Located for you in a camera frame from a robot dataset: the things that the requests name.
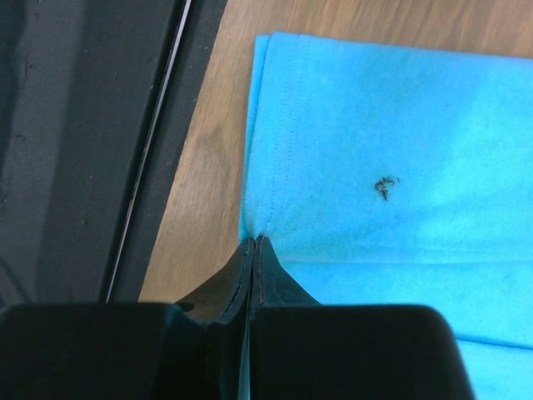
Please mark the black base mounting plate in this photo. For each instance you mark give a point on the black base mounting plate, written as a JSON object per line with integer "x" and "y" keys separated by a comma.
{"x": 96, "y": 102}

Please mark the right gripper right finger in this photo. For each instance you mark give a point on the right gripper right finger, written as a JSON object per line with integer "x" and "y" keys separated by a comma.
{"x": 301, "y": 349}

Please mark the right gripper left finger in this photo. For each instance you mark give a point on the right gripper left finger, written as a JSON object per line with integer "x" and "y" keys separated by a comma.
{"x": 190, "y": 349}

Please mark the turquoise t shirt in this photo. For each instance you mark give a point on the turquoise t shirt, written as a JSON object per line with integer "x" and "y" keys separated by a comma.
{"x": 390, "y": 174}

